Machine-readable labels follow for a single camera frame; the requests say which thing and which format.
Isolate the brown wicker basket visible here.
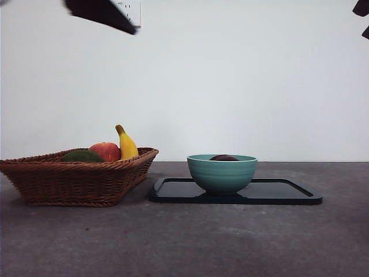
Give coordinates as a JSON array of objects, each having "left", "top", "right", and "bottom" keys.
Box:
[{"left": 0, "top": 147, "right": 160, "bottom": 208}]

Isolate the green avocado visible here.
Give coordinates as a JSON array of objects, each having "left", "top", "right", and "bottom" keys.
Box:
[{"left": 59, "top": 149, "right": 105, "bottom": 163}]

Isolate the yellow banana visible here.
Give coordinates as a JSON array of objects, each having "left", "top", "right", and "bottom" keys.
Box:
[{"left": 115, "top": 124, "right": 140, "bottom": 161}]

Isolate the teal ribbed bowl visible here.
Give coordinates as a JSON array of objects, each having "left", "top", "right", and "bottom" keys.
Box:
[{"left": 186, "top": 154, "right": 258, "bottom": 196}]

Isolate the black rectangular tray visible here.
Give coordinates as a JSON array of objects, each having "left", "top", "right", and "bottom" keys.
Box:
[{"left": 148, "top": 177, "right": 323, "bottom": 205}]

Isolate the red apple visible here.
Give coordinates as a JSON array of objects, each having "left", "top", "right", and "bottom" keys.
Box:
[{"left": 88, "top": 142, "right": 121, "bottom": 163}]

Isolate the white wall socket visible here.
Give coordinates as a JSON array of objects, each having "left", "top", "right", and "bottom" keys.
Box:
[{"left": 115, "top": 1, "right": 142, "bottom": 29}]

